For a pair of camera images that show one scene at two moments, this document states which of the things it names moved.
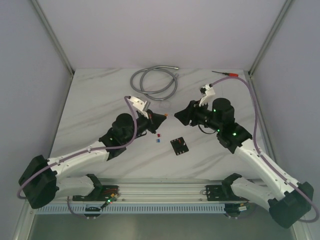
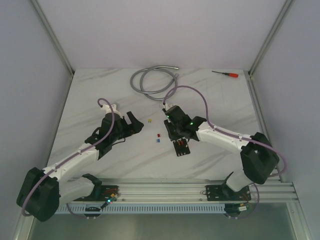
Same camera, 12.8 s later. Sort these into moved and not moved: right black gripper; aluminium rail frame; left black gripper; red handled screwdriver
Moved: right black gripper; left black gripper
Not moved: aluminium rail frame; red handled screwdriver
